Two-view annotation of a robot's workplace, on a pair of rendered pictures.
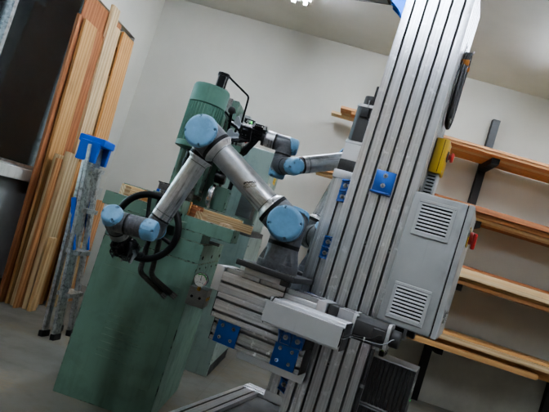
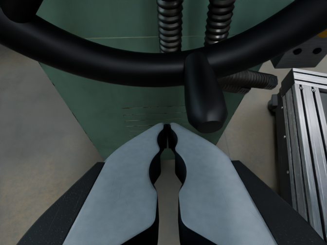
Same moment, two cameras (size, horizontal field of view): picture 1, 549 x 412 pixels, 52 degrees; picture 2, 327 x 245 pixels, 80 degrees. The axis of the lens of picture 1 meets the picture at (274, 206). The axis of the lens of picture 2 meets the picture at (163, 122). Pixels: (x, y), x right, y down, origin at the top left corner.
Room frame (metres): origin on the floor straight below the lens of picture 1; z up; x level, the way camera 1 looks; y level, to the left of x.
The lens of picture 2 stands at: (2.18, 0.49, 0.80)
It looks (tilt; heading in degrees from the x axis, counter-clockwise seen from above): 58 degrees down; 351
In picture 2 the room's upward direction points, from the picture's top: 2 degrees clockwise
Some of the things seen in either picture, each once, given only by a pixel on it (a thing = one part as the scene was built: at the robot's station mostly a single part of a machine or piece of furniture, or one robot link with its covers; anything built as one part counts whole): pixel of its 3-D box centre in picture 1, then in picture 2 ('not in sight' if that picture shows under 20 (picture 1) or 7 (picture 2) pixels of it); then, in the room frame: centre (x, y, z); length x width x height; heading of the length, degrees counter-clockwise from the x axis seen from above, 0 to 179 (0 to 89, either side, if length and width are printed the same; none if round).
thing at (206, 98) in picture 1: (203, 118); not in sight; (2.64, 0.44, 1.35); 0.18 x 0.18 x 0.31
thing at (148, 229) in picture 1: (143, 228); not in sight; (1.98, 0.41, 0.82); 0.11 x 0.11 x 0.08; 82
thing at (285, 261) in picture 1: (280, 256); not in sight; (2.03, -0.07, 0.87); 0.15 x 0.15 x 0.10
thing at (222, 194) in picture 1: (219, 199); not in sight; (2.82, 0.27, 1.02); 0.09 x 0.07 x 0.12; 86
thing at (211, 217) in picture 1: (186, 210); not in sight; (2.64, 0.38, 0.92); 0.64 x 0.02 x 0.04; 86
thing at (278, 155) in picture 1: (280, 166); not in sight; (2.49, 0.03, 1.23); 0.11 x 0.08 x 0.11; 24
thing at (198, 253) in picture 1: (169, 239); not in sight; (2.77, 0.44, 0.76); 0.57 x 0.45 x 0.09; 176
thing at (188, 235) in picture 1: (164, 226); not in sight; (2.58, 0.45, 0.82); 0.40 x 0.21 x 0.04; 86
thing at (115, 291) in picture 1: (143, 319); (153, 45); (2.76, 0.44, 0.35); 0.58 x 0.45 x 0.71; 176
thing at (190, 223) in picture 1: (171, 217); not in sight; (2.54, 0.43, 0.87); 0.61 x 0.30 x 0.06; 86
